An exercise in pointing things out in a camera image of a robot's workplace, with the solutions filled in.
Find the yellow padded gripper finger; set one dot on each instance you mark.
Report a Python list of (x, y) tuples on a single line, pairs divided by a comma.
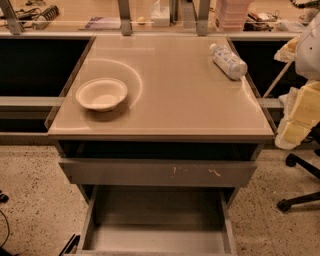
[(301, 114)]

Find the white tissue box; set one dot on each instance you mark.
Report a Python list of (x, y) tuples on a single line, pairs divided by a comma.
[(160, 13)]

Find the white paper bowl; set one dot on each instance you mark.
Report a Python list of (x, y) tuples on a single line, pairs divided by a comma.
[(101, 95)]

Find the white stick with black tip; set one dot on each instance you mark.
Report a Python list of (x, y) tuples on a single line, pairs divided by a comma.
[(277, 79)]

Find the small round yellow ball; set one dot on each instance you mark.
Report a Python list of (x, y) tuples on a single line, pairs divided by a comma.
[(141, 20)]

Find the clear plastic water bottle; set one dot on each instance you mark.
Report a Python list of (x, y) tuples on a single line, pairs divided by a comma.
[(230, 63)]

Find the black ribbed tool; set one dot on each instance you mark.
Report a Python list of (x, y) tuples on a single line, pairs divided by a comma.
[(45, 18)]

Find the grey drawer cabinet with top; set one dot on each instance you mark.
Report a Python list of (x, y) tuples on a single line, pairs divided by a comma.
[(179, 106)]

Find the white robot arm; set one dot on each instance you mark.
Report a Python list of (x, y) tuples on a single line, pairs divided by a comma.
[(307, 55)]

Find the grey drawer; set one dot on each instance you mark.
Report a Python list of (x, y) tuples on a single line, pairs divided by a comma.
[(156, 221), (151, 172)]

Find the clutter of cables and parts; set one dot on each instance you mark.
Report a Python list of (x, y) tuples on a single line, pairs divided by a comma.
[(260, 21)]

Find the pink plastic container stack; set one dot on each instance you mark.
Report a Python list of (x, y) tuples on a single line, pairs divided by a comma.
[(230, 15)]

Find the grey top drawer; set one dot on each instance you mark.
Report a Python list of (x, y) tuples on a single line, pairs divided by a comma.
[(151, 172)]

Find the purple booklet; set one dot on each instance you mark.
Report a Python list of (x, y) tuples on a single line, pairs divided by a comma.
[(103, 23)]

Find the black object on floor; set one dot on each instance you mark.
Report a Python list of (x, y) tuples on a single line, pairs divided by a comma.
[(71, 246)]

